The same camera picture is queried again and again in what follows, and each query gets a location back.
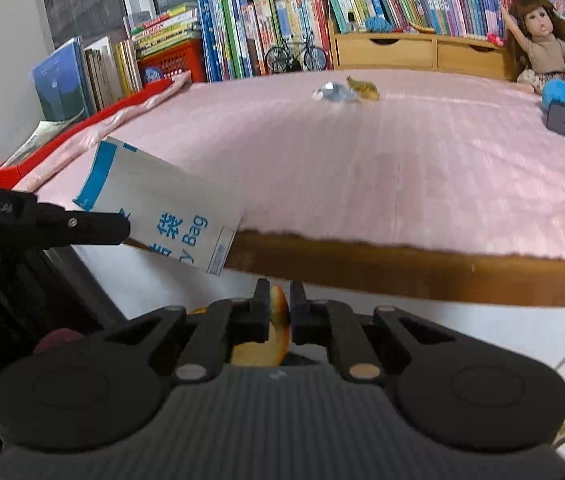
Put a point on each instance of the model bicycle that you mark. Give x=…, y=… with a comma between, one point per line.
x=296, y=55

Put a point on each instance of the wooden bed frame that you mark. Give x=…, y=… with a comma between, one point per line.
x=412, y=270

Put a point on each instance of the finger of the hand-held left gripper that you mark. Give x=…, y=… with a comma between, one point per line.
x=87, y=229

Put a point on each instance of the white paper bag blue print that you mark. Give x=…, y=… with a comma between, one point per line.
x=162, y=200

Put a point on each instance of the orange round snack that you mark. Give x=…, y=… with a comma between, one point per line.
x=267, y=351

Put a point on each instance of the dark red round object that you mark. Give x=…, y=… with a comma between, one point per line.
x=57, y=340

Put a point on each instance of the row of upright thin books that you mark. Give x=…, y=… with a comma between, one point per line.
x=62, y=80

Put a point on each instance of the pink striped bed sheet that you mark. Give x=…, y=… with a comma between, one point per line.
x=362, y=175

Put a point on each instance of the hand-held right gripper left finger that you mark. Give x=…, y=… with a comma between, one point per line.
x=262, y=310

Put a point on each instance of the crumpled golden wrapper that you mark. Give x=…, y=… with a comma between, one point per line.
x=366, y=89

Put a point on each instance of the crumpled clear wrapper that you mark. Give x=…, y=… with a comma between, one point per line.
x=335, y=93

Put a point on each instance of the stack of flat books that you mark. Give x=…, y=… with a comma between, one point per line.
x=167, y=30

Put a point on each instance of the wooden drawer organizer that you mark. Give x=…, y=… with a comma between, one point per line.
x=412, y=52

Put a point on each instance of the brown-haired doll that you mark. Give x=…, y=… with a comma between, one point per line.
x=544, y=50

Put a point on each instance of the blue yarn ball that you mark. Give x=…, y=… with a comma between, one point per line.
x=378, y=24

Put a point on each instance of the open magazine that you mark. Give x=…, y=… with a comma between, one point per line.
x=37, y=141

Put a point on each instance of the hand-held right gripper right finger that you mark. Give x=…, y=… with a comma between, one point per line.
x=298, y=310

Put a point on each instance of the red plastic basket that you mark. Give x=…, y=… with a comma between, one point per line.
x=172, y=62

